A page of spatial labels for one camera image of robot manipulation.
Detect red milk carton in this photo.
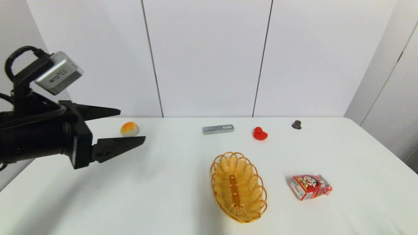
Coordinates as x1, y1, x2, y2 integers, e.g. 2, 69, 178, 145
288, 174, 333, 201

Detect grey rectangular case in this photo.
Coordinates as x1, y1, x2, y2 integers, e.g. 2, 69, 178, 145
202, 124, 235, 135

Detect orange and white bun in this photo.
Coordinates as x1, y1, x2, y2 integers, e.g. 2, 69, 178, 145
120, 121, 140, 137

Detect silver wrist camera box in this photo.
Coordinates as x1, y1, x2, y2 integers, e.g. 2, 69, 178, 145
34, 51, 84, 96

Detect orange wicker basket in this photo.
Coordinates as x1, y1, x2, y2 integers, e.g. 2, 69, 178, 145
210, 151, 267, 223

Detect red rubber duck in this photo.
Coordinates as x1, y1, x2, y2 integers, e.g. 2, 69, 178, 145
252, 127, 268, 141

